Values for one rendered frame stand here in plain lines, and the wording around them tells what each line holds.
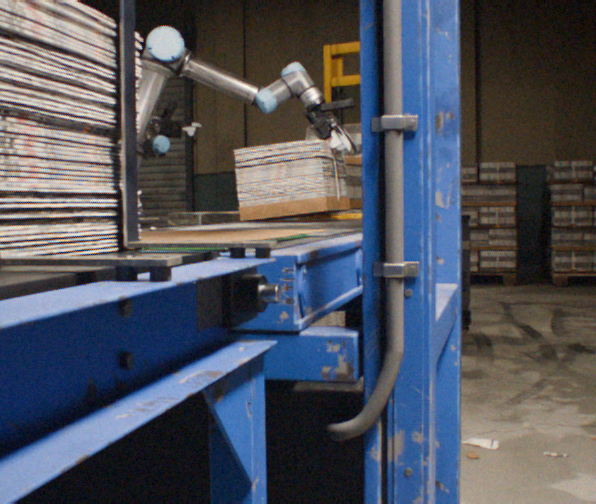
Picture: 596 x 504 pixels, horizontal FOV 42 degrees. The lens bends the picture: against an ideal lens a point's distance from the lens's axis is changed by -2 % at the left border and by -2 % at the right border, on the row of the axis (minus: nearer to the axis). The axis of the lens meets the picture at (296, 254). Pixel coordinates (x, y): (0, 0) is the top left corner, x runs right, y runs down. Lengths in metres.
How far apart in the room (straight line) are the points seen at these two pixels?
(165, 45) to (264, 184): 0.54
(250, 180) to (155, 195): 8.60
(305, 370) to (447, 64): 0.77
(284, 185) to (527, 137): 7.81
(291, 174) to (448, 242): 1.07
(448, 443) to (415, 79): 0.85
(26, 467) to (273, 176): 2.10
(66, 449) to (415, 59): 0.61
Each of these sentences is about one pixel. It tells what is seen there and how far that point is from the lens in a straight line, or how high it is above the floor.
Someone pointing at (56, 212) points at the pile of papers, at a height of 0.85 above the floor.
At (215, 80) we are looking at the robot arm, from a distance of 2.77.
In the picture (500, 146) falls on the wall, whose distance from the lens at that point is 10.15.
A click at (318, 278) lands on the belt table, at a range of 1.04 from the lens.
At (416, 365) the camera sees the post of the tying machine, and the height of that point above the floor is 0.66.
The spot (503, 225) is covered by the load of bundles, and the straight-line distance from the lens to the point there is 8.49.
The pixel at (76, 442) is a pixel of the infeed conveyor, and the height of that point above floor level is 0.71.
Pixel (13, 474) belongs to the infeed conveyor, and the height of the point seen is 0.71.
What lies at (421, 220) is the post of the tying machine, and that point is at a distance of 0.91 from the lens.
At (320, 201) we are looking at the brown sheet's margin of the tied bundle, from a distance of 2.47.
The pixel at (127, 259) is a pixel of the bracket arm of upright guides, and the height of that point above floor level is 0.81.
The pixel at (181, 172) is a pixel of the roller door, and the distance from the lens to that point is 10.95.
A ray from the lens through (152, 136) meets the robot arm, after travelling 3.38.
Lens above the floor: 0.85
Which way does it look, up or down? 3 degrees down
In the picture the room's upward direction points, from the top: 1 degrees counter-clockwise
